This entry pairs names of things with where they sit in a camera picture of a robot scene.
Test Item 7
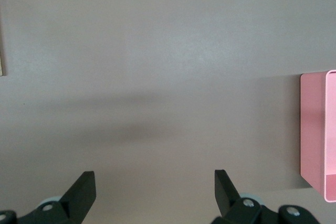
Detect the bamboo cutting board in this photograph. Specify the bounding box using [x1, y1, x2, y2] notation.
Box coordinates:
[0, 6, 6, 77]

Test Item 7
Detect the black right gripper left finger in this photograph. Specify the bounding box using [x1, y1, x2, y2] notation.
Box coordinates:
[18, 170, 96, 224]

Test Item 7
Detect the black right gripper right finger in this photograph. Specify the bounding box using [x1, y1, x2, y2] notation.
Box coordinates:
[211, 169, 263, 224]

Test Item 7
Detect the pink box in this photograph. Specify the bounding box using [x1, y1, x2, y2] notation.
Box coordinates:
[300, 69, 336, 204]

